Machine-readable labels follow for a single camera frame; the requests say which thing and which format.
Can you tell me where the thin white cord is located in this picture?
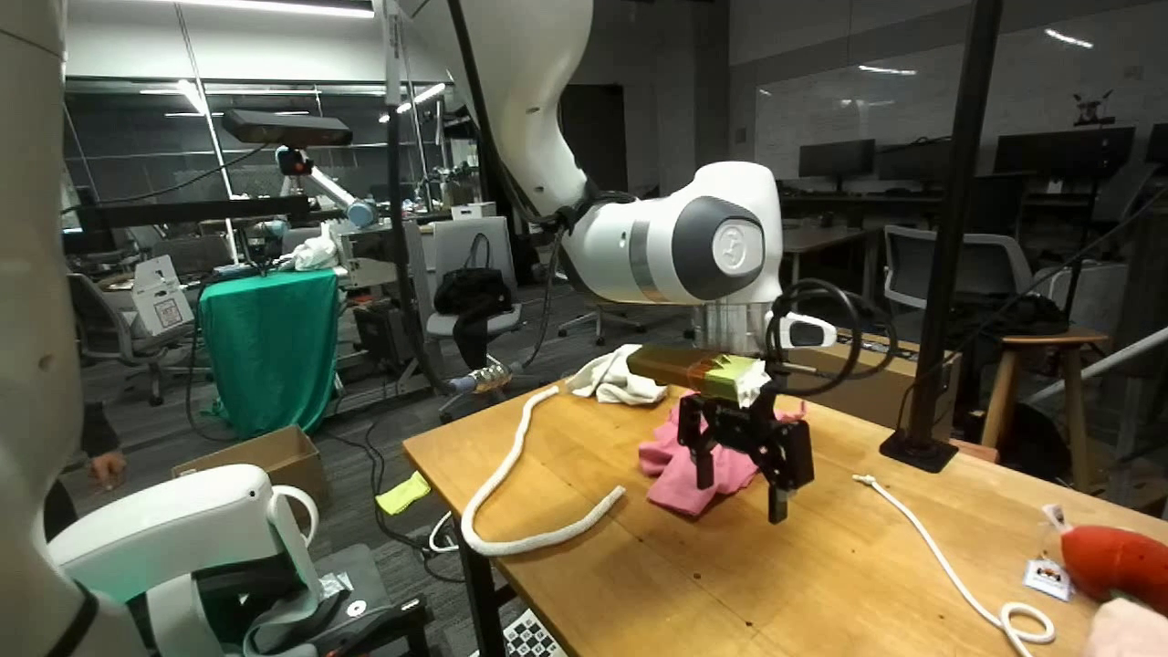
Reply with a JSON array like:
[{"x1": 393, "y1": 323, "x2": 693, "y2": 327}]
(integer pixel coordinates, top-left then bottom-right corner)
[{"x1": 852, "y1": 472, "x2": 1058, "y2": 650}]

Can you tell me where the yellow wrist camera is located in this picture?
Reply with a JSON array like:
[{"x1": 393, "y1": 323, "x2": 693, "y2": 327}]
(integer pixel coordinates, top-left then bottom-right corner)
[{"x1": 628, "y1": 342, "x2": 780, "y2": 410}]

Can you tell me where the small printed card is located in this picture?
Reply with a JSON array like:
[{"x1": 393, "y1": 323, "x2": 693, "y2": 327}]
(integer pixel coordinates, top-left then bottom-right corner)
[{"x1": 1021, "y1": 559, "x2": 1070, "y2": 599}]

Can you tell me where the pink cloth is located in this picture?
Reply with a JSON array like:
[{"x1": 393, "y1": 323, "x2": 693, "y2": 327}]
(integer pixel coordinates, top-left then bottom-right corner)
[{"x1": 640, "y1": 413, "x2": 760, "y2": 520}]

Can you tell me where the black vertical pole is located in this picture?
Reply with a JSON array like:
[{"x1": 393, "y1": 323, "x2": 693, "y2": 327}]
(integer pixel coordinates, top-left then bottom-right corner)
[{"x1": 879, "y1": 0, "x2": 1004, "y2": 475}]

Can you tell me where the thick white rope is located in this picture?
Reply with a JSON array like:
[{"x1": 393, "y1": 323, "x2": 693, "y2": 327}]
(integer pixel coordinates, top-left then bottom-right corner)
[{"x1": 458, "y1": 380, "x2": 632, "y2": 563}]

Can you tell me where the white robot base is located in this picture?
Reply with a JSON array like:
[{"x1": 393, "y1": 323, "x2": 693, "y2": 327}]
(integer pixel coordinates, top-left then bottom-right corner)
[{"x1": 0, "y1": 0, "x2": 432, "y2": 657}]

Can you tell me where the wooden stool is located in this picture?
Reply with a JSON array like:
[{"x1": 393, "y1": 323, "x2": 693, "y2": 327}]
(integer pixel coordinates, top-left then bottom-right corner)
[{"x1": 981, "y1": 333, "x2": 1103, "y2": 490}]

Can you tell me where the small cardboard box floor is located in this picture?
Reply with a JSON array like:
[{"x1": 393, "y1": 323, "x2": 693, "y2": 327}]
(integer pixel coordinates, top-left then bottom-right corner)
[{"x1": 174, "y1": 426, "x2": 329, "y2": 509}]

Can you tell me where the white towel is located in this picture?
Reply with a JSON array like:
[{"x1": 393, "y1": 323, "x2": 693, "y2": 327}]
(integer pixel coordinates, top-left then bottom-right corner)
[{"x1": 566, "y1": 342, "x2": 665, "y2": 410}]

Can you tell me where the orange plush carrot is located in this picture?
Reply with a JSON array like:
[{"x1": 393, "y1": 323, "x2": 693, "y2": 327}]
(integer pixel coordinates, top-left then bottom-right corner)
[{"x1": 1058, "y1": 526, "x2": 1168, "y2": 615}]

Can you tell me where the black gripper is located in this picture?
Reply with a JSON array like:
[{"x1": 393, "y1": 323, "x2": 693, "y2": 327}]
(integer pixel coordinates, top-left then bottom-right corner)
[{"x1": 680, "y1": 389, "x2": 814, "y2": 526}]

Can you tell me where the cardboard box on floor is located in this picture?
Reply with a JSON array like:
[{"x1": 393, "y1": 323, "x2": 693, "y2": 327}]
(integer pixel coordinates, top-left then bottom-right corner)
[{"x1": 788, "y1": 336, "x2": 921, "y2": 426}]

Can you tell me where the peach cloth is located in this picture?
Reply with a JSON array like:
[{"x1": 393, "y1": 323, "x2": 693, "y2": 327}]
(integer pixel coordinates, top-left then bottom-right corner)
[{"x1": 1083, "y1": 599, "x2": 1168, "y2": 657}]

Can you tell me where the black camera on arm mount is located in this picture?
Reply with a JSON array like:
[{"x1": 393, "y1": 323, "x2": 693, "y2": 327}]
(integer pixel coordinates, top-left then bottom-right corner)
[{"x1": 223, "y1": 108, "x2": 354, "y2": 174}]

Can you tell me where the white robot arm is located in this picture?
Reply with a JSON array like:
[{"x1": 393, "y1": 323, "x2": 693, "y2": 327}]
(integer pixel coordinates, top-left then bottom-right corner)
[{"x1": 449, "y1": 0, "x2": 814, "y2": 521}]

